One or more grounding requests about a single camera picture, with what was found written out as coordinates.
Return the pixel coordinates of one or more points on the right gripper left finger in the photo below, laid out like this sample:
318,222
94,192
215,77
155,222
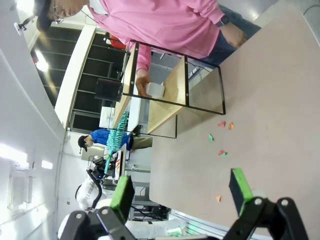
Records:
122,197

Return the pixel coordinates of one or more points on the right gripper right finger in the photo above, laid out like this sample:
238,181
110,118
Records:
240,192

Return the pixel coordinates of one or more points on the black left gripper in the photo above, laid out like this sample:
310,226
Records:
103,171

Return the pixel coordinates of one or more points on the orange paper scrap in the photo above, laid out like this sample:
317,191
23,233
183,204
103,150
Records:
230,125
218,198

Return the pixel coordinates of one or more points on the green paper scrap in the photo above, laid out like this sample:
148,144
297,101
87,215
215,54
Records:
224,155
211,137

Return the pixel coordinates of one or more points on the teal microfiber duster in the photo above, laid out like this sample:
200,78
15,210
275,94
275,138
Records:
117,130

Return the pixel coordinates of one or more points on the red paper scrap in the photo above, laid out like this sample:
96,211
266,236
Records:
221,124
220,152

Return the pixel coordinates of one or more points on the person's right forearm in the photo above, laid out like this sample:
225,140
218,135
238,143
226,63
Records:
143,57

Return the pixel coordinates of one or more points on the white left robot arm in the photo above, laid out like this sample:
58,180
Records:
86,192

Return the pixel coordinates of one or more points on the person's left forearm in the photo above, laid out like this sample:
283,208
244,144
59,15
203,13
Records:
207,10

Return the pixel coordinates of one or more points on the two-tier wooden metal shelf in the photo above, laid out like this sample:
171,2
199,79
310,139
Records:
160,117

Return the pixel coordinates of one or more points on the person's right hand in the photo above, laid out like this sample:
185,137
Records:
142,85

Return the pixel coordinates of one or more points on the person's left hand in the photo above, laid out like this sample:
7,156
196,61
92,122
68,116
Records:
235,35

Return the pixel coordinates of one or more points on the desk monitor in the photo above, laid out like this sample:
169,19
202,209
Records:
122,160

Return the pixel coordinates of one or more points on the person in blue shirt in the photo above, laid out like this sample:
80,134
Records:
105,136

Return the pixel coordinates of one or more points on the white whiteboard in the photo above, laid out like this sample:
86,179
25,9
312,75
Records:
106,117

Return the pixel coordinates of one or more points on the ceiling light panel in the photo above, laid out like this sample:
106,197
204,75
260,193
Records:
41,63
46,164
12,155

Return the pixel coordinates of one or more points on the white background table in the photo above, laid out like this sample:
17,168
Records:
133,115

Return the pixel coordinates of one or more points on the black mesh pen holder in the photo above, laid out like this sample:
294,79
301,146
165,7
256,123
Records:
107,89

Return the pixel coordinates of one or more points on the ceiling air vent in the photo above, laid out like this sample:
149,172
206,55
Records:
18,192

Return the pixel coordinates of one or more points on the person in red top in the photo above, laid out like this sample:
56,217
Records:
116,41

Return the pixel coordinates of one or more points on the person in pink hoodie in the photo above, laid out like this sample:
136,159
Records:
162,22

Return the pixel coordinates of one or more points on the gray wrist watch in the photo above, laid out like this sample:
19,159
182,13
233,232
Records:
223,20

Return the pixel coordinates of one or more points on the wall-mounted camera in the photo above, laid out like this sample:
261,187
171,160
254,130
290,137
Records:
23,24

